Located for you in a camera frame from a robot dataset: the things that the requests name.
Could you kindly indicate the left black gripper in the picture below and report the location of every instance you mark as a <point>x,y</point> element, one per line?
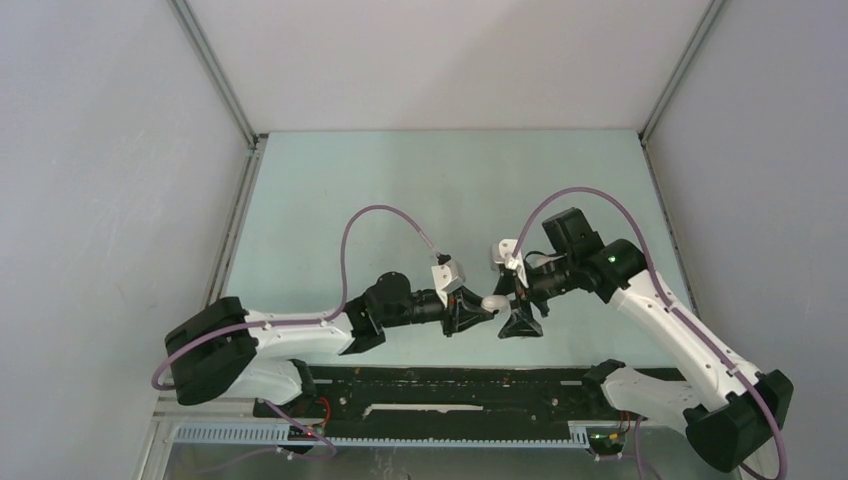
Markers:
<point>457,318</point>

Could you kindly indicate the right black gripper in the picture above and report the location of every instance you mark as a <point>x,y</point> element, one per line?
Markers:
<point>521,322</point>

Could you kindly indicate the white earbud charging case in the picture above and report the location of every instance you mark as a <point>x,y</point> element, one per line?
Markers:
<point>495,304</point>

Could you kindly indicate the pink earbud charging case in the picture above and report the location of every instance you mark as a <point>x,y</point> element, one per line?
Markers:
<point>543,262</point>

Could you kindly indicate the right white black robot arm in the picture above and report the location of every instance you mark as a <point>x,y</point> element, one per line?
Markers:
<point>726,407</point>

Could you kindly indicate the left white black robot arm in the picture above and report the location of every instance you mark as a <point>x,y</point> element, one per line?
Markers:
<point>228,351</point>

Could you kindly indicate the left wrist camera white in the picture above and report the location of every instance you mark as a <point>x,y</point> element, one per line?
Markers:
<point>448,276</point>

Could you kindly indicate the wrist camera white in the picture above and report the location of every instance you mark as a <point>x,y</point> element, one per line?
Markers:
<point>448,276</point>
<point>505,255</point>

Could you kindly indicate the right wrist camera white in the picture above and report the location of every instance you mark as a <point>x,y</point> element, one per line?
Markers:
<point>505,255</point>

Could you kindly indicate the aluminium rail frame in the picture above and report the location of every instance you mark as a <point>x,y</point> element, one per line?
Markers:
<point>225,438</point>

